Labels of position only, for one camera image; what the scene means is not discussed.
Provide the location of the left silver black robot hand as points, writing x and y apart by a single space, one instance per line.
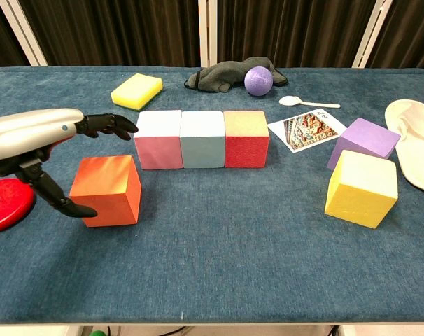
30 129

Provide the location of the orange foam cube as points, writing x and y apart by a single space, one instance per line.
107 189

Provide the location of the yellow foam cube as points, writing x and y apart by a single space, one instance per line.
359 196

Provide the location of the purple foam cube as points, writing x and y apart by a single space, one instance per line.
366 138

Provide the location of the red disc with hole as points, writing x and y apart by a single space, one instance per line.
9 206

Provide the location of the dark brown curtain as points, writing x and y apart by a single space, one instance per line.
411 35
296 31
2 38
121 31

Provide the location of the yellow sponge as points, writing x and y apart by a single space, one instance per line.
136 89

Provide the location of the pink foam cube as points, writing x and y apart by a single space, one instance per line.
159 150

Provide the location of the grey-blue foam cube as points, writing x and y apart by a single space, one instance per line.
202 150

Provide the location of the dark grey cloth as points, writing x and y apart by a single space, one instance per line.
219 75

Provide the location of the green round object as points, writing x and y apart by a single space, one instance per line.
98 333

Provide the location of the red foam cube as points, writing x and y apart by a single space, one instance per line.
247 150

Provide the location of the blue table cover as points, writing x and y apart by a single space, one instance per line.
212 262

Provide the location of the purple ball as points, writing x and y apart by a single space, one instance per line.
258 80

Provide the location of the white plastic spoon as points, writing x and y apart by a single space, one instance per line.
289 101

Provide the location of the printed picture card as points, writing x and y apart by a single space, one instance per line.
303 131

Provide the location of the white slipper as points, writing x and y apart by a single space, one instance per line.
415 154

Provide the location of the white frame post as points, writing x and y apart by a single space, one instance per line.
207 31
371 35
23 33

